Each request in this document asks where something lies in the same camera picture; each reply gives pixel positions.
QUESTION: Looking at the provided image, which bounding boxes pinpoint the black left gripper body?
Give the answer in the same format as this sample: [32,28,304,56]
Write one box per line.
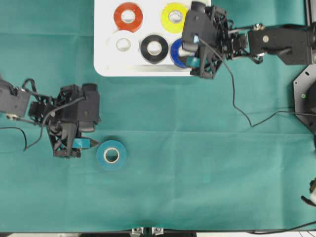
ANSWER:
[28,84,84,158]

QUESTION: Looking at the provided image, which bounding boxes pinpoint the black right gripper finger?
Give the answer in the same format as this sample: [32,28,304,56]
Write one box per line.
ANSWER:
[185,56,200,67]

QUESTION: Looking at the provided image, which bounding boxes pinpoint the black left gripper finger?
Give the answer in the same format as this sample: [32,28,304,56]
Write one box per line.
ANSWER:
[73,138,100,150]

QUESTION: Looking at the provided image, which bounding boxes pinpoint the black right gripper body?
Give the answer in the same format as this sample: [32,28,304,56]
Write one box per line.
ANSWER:
[189,6,248,79]

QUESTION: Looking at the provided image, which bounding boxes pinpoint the blue tape roll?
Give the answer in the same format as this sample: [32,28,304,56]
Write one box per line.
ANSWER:
[170,38,191,69]

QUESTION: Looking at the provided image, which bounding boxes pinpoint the yellow tape roll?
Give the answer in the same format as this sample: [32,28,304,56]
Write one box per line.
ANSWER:
[160,2,188,34]

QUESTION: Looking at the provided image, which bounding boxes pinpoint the black tape roll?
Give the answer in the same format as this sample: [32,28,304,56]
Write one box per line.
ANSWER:
[140,35,169,64]

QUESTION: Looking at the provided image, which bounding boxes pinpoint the red tape roll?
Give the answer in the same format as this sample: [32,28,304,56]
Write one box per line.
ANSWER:
[113,2,143,33]

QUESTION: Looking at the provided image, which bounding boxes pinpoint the white tape roll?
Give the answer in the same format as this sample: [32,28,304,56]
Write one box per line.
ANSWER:
[107,30,139,56]

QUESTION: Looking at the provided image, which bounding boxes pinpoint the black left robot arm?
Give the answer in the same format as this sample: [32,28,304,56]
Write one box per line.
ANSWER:
[0,79,101,158]

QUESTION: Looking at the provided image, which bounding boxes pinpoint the green tape roll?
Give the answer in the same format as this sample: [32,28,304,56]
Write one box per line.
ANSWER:
[96,140,127,171]

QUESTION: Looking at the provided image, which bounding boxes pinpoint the white plastic case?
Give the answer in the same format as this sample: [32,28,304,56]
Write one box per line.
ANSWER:
[93,0,213,77]

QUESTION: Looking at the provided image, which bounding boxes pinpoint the green table cloth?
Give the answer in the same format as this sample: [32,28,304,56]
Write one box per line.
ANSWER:
[0,0,316,232]

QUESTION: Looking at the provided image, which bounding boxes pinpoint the silver table clamps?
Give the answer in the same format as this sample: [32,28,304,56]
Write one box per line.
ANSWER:
[130,227,164,237]

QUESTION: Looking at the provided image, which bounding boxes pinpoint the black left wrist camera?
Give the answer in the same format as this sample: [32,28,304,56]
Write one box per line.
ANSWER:
[78,83,100,133]

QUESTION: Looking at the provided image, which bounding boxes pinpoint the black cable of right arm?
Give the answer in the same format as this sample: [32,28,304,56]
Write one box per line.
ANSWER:
[195,36,297,128]

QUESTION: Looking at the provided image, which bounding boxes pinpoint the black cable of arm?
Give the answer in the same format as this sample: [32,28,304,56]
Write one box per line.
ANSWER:
[0,96,86,152]
[195,36,297,128]

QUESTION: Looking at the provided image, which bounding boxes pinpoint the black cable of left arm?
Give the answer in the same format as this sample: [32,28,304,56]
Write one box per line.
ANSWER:
[0,96,86,152]

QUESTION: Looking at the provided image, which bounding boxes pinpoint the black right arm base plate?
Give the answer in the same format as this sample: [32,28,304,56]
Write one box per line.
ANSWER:
[293,64,316,135]

